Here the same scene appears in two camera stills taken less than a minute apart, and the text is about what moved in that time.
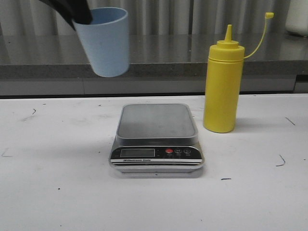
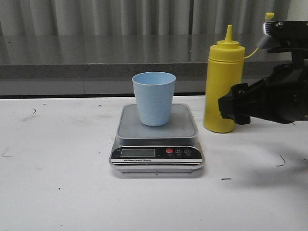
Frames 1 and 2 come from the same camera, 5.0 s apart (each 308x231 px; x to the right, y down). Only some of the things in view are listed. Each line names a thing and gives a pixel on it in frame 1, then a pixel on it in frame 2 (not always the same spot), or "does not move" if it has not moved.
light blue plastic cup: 106,41 to 154,93
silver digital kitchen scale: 156,137 does not move
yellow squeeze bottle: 224,81 does not move
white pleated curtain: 152,18 does not move
